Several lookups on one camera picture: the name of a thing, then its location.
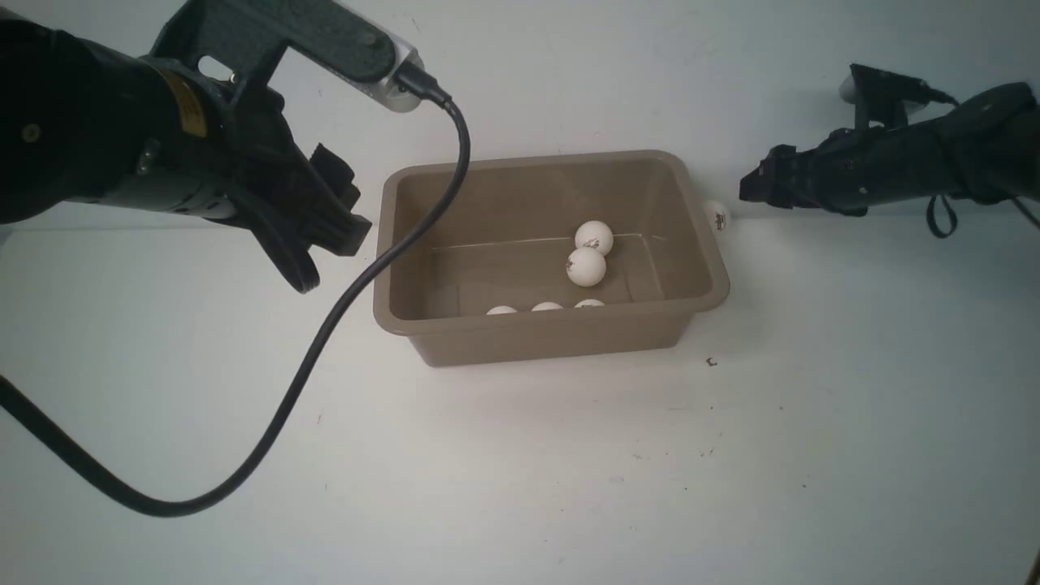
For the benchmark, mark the white ball table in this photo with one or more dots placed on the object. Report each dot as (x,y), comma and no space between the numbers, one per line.
(501,309)

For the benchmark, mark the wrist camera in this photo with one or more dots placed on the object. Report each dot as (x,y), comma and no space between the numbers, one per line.
(883,97)
(251,36)

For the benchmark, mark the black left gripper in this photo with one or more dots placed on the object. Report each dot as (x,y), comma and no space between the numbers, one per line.
(235,162)

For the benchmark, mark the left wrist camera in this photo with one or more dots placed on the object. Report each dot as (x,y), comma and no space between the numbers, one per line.
(251,36)

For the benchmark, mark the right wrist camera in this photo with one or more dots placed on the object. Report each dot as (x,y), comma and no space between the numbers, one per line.
(883,97)

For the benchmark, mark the white ball with logo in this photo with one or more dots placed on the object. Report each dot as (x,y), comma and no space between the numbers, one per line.
(586,267)

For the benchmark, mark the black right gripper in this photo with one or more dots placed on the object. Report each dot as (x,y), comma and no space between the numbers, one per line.
(849,173)

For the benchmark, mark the tan plastic bin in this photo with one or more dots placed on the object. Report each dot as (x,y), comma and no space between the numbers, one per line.
(506,238)

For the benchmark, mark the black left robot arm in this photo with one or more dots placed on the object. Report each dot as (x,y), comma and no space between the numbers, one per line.
(72,112)

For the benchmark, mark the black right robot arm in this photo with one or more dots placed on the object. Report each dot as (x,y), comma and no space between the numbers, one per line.
(984,150)

